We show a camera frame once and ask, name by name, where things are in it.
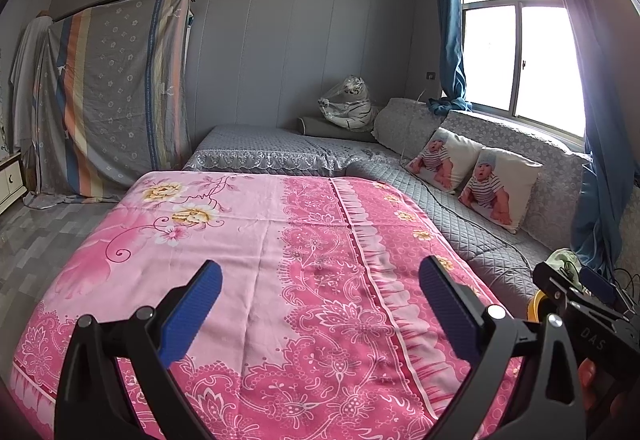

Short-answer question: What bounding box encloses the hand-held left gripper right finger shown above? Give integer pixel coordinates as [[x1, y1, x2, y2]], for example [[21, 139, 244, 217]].
[[419, 256, 585, 440]]

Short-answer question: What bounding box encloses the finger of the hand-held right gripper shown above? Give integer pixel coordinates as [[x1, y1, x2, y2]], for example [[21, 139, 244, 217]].
[[579, 266, 628, 313], [532, 262, 583, 308]]

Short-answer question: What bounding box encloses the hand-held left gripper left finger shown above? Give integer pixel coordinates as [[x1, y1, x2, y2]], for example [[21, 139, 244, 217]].
[[54, 260, 224, 440]]

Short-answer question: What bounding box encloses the yellow rimmed black trash bin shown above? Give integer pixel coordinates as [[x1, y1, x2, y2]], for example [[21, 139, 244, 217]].
[[527, 290, 551, 321]]

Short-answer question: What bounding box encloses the person's right hand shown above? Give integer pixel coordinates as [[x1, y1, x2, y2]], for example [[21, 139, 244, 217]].
[[579, 360, 628, 421]]

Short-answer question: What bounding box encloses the green cloth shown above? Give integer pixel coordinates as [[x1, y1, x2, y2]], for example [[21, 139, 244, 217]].
[[545, 247, 586, 291]]

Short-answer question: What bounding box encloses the grey quilted sofa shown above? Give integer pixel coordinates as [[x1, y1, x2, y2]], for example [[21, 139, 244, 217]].
[[182, 97, 640, 321]]

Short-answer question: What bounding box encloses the long blue curtain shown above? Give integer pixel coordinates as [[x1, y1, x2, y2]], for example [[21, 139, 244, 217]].
[[535, 0, 640, 278]]

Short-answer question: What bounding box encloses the baby print pillow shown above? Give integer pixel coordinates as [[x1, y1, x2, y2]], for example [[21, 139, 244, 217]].
[[457, 146, 543, 234], [405, 127, 483, 194]]

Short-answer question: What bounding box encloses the pink floral blanket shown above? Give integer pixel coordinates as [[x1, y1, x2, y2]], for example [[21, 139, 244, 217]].
[[10, 170, 531, 440]]

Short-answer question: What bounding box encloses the white tiger plush toy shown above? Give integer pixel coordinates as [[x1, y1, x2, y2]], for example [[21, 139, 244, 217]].
[[317, 75, 378, 135]]

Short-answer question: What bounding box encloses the grey pillow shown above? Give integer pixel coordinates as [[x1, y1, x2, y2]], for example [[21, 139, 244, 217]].
[[298, 116, 378, 143]]

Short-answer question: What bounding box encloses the small white cabinet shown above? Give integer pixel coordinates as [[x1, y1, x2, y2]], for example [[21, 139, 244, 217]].
[[0, 150, 26, 216]]

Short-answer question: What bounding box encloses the striped bed sheet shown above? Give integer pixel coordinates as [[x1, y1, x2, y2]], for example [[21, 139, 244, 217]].
[[22, 0, 193, 210]]

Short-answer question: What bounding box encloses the window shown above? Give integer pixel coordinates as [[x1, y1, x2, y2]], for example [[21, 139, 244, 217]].
[[457, 0, 588, 138]]

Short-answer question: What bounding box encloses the short blue curtain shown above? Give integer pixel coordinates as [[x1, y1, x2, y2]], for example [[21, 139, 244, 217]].
[[427, 0, 473, 117]]

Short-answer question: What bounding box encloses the white hanging garment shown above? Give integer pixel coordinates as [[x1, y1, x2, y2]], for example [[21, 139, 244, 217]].
[[10, 12, 53, 151]]

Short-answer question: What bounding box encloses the black cable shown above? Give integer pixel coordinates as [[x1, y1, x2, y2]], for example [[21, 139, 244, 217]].
[[610, 267, 640, 301]]

